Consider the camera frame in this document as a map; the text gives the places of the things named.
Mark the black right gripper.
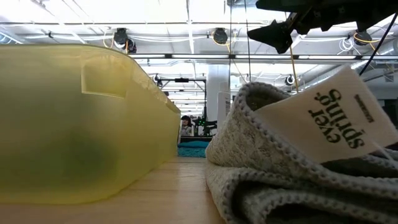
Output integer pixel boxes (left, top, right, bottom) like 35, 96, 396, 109
247, 0, 398, 55

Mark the grey waffle towel with tag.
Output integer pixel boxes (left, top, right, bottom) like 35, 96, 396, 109
205, 65, 398, 224

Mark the dark green cloth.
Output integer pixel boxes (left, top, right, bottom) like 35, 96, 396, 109
46, 130, 122, 187

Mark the person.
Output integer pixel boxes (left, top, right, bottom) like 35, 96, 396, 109
180, 114, 193, 137

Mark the yellow plastic bin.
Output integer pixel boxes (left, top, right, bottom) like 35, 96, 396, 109
0, 43, 182, 205

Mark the yellow cable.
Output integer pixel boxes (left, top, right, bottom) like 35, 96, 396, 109
288, 46, 299, 93

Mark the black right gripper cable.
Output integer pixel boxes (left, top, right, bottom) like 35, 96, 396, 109
359, 12, 398, 76

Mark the black background rig frame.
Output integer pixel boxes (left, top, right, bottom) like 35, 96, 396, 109
157, 78, 218, 141

